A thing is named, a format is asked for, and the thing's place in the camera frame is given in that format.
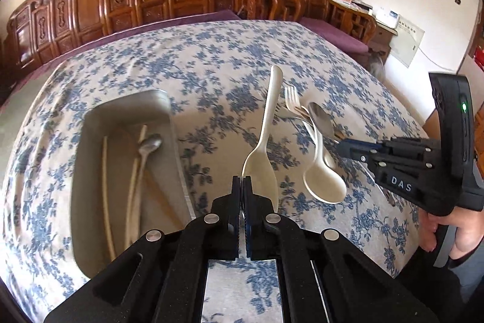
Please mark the red object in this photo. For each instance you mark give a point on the red object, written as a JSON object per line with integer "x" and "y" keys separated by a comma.
{"x": 478, "y": 60}

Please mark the short purple seat cushion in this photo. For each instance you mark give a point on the short purple seat cushion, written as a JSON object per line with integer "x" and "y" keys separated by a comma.
{"x": 332, "y": 33}

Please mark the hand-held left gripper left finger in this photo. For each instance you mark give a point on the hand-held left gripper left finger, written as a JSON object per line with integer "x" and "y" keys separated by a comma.
{"x": 230, "y": 217}

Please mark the blue floral tablecloth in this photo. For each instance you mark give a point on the blue floral tablecloth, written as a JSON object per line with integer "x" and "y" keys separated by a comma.
{"x": 211, "y": 54}

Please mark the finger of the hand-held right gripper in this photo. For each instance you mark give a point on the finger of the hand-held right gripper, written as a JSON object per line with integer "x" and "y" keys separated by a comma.
{"x": 397, "y": 165}
{"x": 408, "y": 147}

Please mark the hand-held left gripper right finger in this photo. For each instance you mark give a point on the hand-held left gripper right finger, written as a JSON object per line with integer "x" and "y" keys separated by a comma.
{"x": 249, "y": 209}

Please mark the white leaning board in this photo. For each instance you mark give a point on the white leaning board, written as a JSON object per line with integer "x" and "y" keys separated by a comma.
{"x": 406, "y": 43}

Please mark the person's right hand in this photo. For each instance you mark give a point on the person's right hand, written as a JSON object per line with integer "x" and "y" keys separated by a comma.
{"x": 469, "y": 232}

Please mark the wooden side table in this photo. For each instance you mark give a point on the wooden side table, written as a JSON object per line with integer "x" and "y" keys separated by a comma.
{"x": 380, "y": 39}

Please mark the rectangular metal tin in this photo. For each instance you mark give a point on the rectangular metal tin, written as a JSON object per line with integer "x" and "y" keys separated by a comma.
{"x": 87, "y": 194}

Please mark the grey fluffy duster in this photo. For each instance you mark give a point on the grey fluffy duster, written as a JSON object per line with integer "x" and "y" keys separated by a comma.
{"x": 376, "y": 65}

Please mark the white plastic spoon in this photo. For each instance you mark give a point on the white plastic spoon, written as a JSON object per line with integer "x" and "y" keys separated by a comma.
{"x": 325, "y": 183}
{"x": 270, "y": 107}

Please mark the metal fork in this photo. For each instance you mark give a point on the metal fork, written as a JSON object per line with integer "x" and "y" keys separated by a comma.
{"x": 287, "y": 113}
{"x": 291, "y": 93}

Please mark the white desk device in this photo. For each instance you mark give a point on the white desk device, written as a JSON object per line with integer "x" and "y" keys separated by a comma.
{"x": 387, "y": 18}

